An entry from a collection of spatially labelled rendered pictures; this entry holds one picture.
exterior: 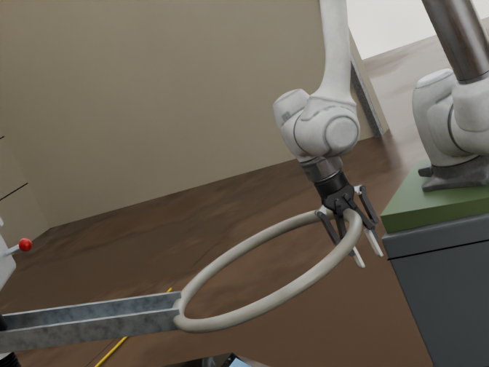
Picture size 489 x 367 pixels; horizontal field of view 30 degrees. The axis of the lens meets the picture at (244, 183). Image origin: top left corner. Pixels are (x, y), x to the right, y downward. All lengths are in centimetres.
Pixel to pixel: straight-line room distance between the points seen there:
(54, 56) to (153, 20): 114
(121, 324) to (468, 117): 91
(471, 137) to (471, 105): 9
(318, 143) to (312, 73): 505
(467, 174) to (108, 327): 95
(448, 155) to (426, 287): 34
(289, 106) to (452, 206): 49
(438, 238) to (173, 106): 552
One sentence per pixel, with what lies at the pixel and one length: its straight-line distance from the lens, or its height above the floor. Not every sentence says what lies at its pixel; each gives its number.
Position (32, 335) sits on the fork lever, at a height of 100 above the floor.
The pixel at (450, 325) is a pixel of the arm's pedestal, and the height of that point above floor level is 53.
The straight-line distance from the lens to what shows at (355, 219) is 202.
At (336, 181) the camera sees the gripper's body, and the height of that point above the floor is 103.
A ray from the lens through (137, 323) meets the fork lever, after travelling 206.
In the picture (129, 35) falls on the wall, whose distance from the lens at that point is 764.
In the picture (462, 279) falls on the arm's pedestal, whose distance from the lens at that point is 229.
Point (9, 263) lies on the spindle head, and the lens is 219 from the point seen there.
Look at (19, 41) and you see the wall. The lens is 840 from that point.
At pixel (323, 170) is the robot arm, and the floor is 107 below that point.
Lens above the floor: 156
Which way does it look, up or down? 13 degrees down
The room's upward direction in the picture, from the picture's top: 24 degrees counter-clockwise
